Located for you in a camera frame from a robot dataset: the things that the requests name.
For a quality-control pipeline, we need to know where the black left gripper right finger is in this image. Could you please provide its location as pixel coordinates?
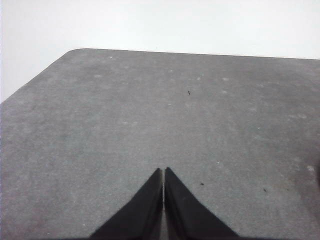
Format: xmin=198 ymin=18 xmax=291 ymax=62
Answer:
xmin=164 ymin=166 xmax=241 ymax=240

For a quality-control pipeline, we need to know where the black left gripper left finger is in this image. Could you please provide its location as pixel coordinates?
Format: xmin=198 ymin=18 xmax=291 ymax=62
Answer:
xmin=89 ymin=167 xmax=164 ymax=240

